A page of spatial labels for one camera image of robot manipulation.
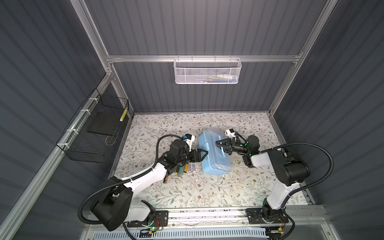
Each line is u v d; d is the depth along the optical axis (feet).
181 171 2.90
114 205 1.37
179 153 2.16
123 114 2.67
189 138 2.47
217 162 2.47
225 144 2.65
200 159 2.34
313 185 1.62
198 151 2.38
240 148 2.59
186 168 2.93
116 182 1.46
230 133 2.77
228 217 2.48
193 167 2.99
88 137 2.36
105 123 2.50
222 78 3.00
